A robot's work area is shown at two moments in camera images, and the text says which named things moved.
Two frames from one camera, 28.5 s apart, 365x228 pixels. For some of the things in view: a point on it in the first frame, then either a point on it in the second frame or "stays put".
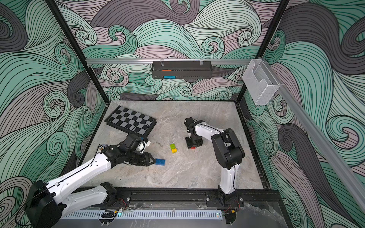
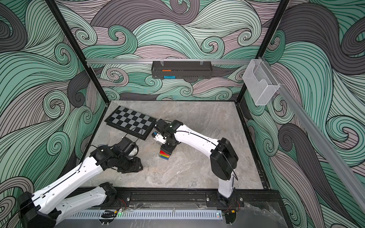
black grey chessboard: (132, 122) stays put
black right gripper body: (195, 141) to (170, 146)
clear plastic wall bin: (260, 81) stays put
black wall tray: (181, 70) stays put
